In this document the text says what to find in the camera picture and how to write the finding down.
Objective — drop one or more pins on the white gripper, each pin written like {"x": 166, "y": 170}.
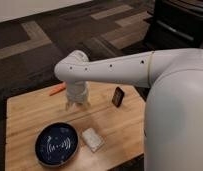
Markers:
{"x": 77, "y": 93}

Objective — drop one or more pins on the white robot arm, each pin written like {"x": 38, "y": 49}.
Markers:
{"x": 173, "y": 119}

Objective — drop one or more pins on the orange carrot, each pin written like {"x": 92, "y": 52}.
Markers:
{"x": 58, "y": 88}

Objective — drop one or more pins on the white rectangular sponge block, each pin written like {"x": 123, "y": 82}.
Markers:
{"x": 92, "y": 139}

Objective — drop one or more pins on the black cabinet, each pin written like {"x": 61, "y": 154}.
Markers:
{"x": 175, "y": 24}

